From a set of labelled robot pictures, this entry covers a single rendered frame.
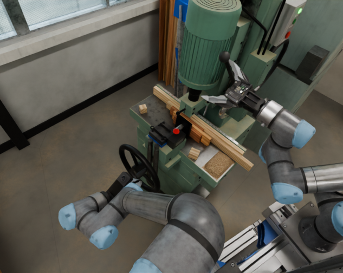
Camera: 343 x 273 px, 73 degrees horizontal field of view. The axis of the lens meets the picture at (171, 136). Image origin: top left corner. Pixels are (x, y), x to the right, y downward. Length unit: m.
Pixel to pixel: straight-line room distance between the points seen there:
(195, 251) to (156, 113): 0.92
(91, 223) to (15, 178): 1.56
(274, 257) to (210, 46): 0.93
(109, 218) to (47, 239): 1.23
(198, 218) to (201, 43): 0.59
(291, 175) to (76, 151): 1.86
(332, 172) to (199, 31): 0.57
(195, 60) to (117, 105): 1.77
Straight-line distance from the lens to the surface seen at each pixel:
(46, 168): 2.25
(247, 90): 0.75
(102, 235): 0.77
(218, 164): 1.08
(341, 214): 1.08
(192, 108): 1.08
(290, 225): 1.22
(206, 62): 0.89
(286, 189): 0.73
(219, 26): 0.83
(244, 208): 2.10
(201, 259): 0.45
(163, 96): 1.30
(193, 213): 0.47
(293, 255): 1.29
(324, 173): 0.76
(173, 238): 0.45
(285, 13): 1.08
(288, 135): 0.74
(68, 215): 0.83
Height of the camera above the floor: 1.82
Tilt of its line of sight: 52 degrees down
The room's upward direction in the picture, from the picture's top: 9 degrees clockwise
